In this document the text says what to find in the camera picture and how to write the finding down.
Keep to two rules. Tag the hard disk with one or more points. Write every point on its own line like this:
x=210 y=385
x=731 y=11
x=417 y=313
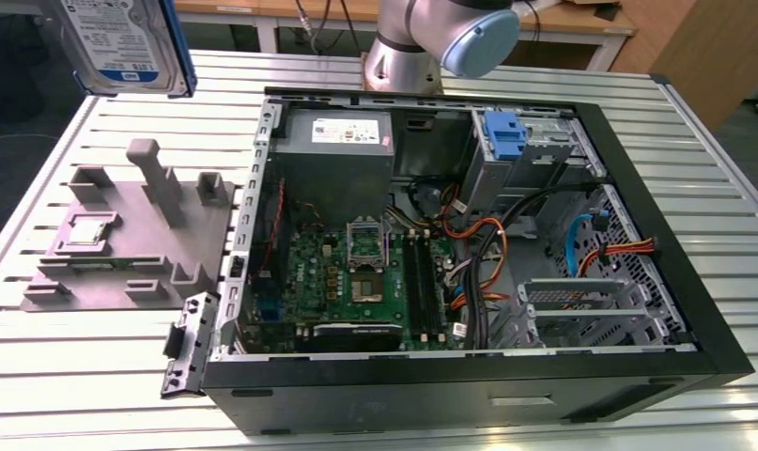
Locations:
x=121 y=42

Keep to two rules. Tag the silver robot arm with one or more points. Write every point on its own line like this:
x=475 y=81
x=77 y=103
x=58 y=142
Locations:
x=396 y=28

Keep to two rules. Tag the metal disk bay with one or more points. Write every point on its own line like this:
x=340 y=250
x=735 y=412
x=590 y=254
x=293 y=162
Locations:
x=579 y=283

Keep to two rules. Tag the grey power supply unit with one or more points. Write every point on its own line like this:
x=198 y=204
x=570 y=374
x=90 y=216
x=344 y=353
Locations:
x=333 y=178

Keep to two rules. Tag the black RAM slot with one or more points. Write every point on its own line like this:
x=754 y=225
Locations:
x=431 y=282
x=413 y=282

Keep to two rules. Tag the CPU socket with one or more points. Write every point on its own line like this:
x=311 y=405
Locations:
x=372 y=289

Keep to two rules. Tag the green motherboard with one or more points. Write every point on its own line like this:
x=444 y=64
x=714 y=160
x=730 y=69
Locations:
x=315 y=272

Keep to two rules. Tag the metal drive cage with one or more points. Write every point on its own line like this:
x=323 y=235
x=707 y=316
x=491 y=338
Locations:
x=491 y=178

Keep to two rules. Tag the black graphics card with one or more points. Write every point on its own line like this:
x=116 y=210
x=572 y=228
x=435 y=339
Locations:
x=353 y=334

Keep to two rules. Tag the grey parts rack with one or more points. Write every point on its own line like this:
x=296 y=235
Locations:
x=158 y=249

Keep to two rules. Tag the black open PC case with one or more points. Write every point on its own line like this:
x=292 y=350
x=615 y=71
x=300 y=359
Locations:
x=415 y=399

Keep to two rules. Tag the black hinged card latch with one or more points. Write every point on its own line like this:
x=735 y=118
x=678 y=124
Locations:
x=189 y=338

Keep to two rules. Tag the green RAM stick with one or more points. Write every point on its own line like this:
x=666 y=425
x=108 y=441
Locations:
x=120 y=264

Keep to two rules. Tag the silver CPU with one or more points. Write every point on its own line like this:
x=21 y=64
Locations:
x=89 y=232

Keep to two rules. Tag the wooden cabinet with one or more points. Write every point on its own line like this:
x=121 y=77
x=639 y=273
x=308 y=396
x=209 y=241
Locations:
x=716 y=47

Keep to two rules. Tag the wooden desk white frame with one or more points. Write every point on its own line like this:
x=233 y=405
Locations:
x=265 y=33

